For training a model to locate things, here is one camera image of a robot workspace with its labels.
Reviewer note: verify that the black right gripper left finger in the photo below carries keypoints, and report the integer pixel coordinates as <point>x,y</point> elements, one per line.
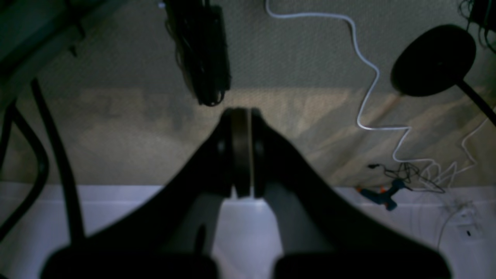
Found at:
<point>148,243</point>

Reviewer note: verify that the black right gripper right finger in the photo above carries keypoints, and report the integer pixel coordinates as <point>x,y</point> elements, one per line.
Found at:
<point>323,236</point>

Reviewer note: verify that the black round lamp base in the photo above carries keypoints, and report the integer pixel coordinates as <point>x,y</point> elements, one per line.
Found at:
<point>436,61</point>

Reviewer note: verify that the blue orange hand tool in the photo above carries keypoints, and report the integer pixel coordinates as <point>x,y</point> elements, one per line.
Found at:
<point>384,196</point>

